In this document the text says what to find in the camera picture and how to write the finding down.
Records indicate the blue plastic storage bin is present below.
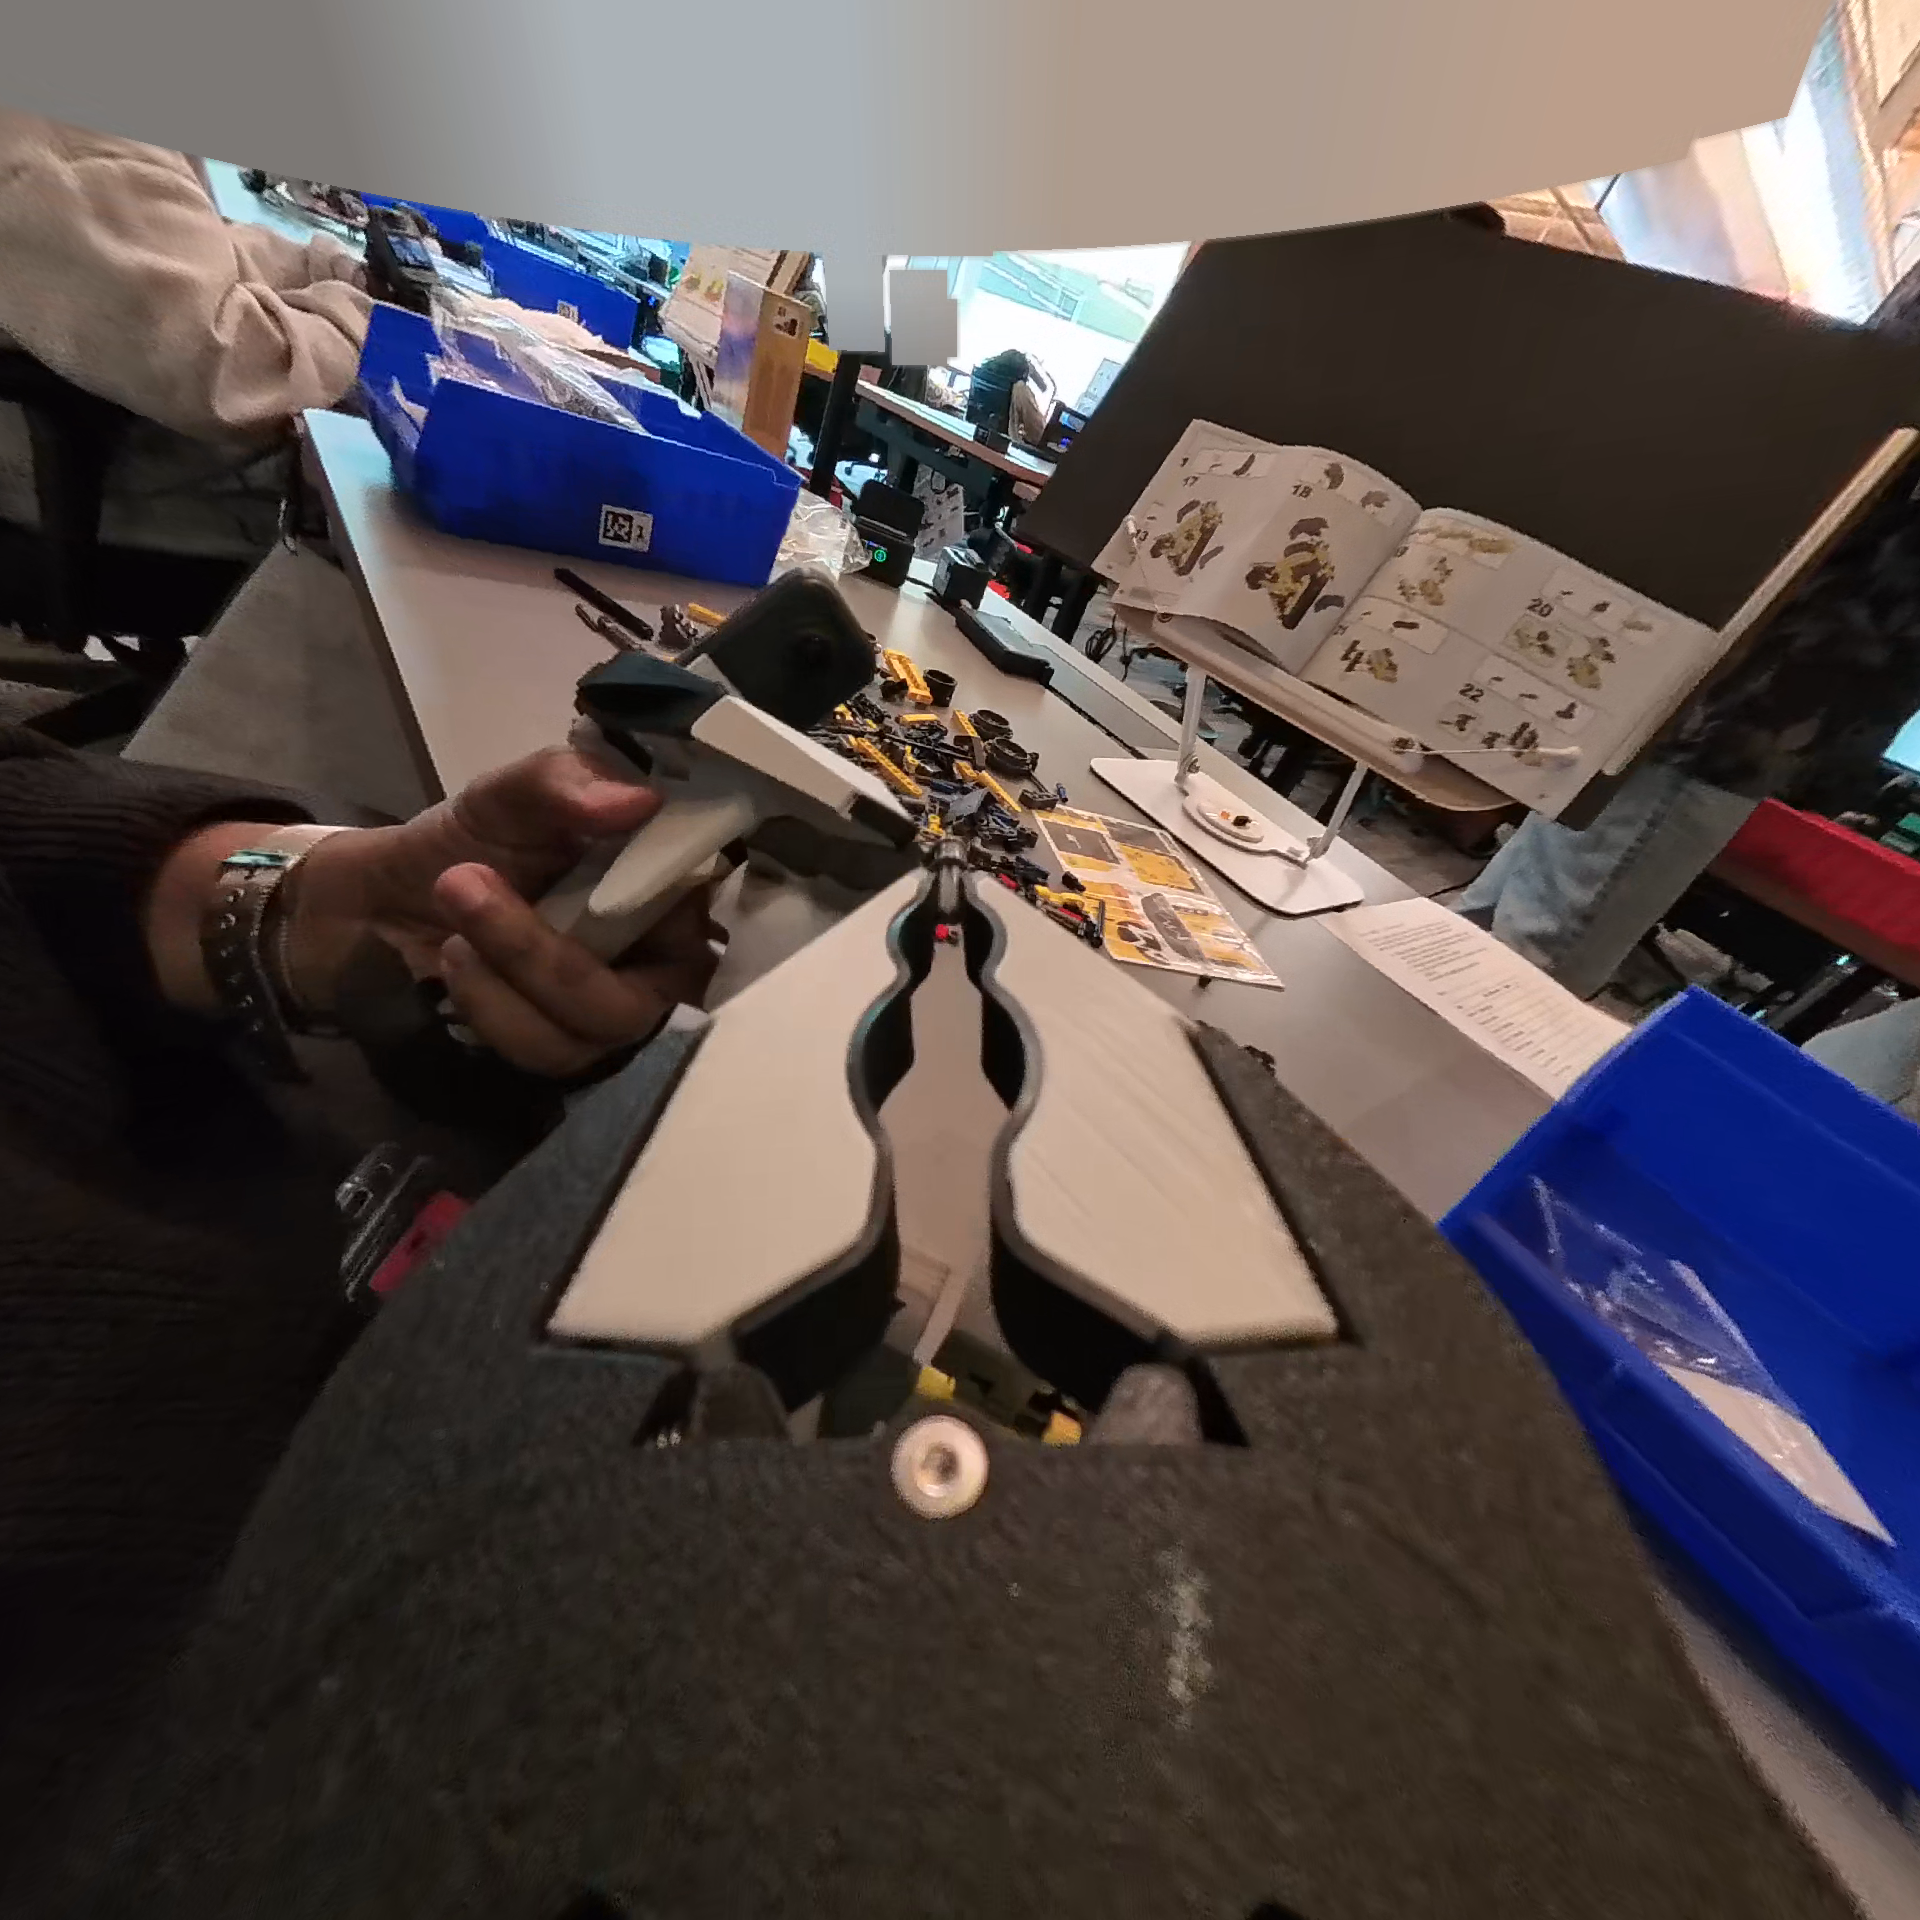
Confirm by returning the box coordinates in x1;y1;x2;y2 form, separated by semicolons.
356;301;805;592
489;227;647;350
1443;986;1920;1785

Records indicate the person's torso in dark sweater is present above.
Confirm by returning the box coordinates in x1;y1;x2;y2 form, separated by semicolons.
0;1050;393;1877

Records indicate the red and yellow covered table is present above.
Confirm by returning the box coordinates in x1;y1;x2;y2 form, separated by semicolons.
1712;793;1920;991

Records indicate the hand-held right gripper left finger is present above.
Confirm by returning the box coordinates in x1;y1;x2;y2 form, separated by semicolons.
543;876;940;1402

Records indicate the person's left hand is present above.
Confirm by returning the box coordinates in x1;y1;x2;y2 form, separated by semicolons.
295;741;710;1085

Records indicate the yellow toy brick vehicle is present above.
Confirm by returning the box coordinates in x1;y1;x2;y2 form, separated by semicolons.
841;1320;1090;1450

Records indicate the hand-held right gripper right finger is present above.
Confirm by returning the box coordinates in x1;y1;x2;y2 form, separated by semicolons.
956;876;1341;1402

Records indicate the person's left forearm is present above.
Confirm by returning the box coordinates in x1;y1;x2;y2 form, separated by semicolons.
0;723;321;1141

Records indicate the crumpled clear plastic bag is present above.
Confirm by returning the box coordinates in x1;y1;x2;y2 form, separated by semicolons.
775;493;869;580

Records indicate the white book stand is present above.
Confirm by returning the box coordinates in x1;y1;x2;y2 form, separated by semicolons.
1090;585;1596;918

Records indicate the brown cardboard box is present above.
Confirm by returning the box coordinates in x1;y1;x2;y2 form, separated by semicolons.
714;278;820;460

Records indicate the printed paper sheet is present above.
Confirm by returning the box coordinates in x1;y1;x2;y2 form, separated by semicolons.
1320;897;1633;1103

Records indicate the pile of toy brick pieces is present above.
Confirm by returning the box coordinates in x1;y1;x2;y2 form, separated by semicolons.
660;598;1115;937

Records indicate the black power adapter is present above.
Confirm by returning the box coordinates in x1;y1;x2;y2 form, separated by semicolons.
951;598;1059;681

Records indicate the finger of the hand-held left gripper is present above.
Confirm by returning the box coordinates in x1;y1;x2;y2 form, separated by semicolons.
642;690;921;835
729;816;925;897

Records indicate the black charger with green light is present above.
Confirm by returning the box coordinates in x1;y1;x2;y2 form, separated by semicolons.
853;477;931;592

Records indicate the dark office chair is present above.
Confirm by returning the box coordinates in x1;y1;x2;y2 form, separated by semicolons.
0;344;199;662

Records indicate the metal clip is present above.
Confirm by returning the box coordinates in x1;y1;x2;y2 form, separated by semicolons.
334;1141;467;1306

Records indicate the open instruction booklet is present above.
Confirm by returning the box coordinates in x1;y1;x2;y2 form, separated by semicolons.
1095;423;1715;816

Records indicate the yellow sticker sheet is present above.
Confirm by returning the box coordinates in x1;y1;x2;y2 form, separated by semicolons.
1032;810;1289;991

